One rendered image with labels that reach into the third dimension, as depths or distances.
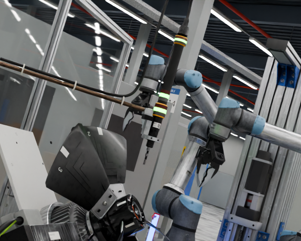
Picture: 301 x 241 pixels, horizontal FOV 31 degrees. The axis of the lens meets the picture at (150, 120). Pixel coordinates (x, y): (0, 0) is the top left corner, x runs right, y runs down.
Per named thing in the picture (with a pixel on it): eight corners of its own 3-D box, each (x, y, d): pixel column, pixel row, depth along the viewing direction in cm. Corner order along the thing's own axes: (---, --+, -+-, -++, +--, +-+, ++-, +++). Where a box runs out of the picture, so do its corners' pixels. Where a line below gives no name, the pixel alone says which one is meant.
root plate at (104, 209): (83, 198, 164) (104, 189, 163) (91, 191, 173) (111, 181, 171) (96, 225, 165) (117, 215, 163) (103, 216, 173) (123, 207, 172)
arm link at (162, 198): (166, 215, 254) (215, 114, 267) (144, 207, 265) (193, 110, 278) (180, 224, 262) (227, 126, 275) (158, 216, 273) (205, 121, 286)
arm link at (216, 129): (233, 130, 213) (215, 123, 211) (229, 141, 213) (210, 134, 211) (226, 127, 220) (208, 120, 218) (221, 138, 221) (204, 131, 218)
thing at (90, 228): (81, 216, 168) (87, 213, 168) (92, 202, 182) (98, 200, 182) (101, 256, 169) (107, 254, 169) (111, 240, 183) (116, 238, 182)
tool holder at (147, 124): (139, 136, 180) (147, 107, 180) (133, 135, 187) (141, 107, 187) (164, 143, 182) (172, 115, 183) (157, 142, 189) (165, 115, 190)
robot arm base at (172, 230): (170, 240, 264) (176, 221, 265) (198, 251, 257) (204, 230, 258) (157, 241, 251) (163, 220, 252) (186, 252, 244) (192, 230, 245)
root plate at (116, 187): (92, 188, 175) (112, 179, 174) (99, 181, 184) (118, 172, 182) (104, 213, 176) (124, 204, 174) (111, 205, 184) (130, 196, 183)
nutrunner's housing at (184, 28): (145, 146, 182) (184, 15, 185) (142, 145, 186) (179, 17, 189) (155, 149, 183) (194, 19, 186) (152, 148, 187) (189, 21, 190)
